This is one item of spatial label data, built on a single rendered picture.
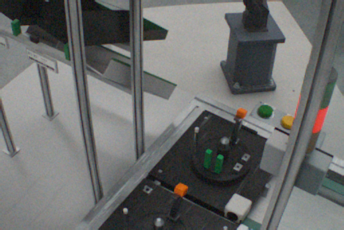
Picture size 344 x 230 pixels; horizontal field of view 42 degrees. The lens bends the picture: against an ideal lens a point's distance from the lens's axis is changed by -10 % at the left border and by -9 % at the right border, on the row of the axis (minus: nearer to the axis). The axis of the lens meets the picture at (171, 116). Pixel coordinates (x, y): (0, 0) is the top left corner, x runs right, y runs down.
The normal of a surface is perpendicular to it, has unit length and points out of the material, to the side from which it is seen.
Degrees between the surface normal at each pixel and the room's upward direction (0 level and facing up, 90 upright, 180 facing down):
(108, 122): 0
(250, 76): 90
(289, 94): 0
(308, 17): 0
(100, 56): 90
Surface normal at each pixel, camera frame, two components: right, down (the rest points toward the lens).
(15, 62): 0.02, -0.70
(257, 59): 0.18, 0.70
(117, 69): 0.73, 0.50
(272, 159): -0.55, 0.58
